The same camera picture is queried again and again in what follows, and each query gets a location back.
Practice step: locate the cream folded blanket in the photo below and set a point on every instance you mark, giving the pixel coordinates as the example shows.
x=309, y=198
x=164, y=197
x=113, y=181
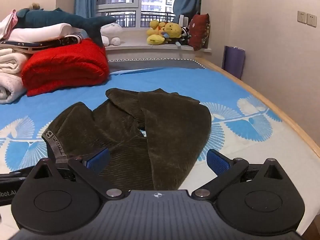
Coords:
x=11, y=61

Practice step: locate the yellow duck plush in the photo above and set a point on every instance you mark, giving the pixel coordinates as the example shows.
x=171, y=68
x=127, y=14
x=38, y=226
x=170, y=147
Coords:
x=155, y=38

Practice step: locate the white seal plush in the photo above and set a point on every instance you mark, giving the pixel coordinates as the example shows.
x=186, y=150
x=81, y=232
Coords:
x=111, y=33

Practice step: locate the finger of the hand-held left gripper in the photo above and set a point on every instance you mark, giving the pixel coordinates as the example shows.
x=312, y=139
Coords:
x=22, y=172

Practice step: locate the red patterned cushion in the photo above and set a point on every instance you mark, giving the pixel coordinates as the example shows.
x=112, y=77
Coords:
x=199, y=32

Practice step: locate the purple paper bag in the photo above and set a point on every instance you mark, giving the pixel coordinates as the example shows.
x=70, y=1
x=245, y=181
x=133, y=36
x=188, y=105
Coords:
x=233, y=61

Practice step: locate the white device on sill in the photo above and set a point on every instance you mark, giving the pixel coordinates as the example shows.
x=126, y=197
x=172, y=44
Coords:
x=183, y=20

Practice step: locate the teal shark plush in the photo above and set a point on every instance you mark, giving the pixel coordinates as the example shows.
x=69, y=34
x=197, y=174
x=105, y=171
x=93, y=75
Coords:
x=50, y=17

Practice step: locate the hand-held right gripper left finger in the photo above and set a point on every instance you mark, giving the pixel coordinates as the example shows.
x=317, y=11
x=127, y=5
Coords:
x=98, y=159

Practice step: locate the pink and white cloth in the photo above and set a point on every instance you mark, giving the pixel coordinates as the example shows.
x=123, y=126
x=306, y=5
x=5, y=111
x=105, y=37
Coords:
x=7, y=25

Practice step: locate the yellow bear plush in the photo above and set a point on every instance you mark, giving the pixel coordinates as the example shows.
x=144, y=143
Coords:
x=173, y=31

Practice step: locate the black and white plush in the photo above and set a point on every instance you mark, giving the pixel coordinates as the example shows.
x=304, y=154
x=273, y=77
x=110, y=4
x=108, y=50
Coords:
x=185, y=33

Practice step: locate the navy star patterned cloth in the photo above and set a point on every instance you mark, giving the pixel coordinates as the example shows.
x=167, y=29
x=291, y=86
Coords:
x=37, y=44

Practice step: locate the white folded sheet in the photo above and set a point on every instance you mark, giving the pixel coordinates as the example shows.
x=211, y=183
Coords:
x=42, y=31

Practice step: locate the red folded blanket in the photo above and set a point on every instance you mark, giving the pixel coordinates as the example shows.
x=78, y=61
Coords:
x=65, y=67

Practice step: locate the wooden bed frame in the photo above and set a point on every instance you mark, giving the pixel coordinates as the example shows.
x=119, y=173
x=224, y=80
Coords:
x=250, y=83

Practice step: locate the small brown plush toy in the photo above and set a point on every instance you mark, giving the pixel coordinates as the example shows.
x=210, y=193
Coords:
x=35, y=7

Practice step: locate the beige wall socket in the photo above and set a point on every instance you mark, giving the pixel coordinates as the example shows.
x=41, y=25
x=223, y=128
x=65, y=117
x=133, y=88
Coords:
x=302, y=16
x=311, y=20

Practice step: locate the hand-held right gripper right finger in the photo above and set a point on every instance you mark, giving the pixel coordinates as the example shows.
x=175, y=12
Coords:
x=218, y=163

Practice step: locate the white quilted blanket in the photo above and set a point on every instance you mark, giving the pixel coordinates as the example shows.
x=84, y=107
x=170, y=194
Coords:
x=10, y=87

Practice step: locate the grey studded headboard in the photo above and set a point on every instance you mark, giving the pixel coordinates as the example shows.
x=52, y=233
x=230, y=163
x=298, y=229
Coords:
x=155, y=63

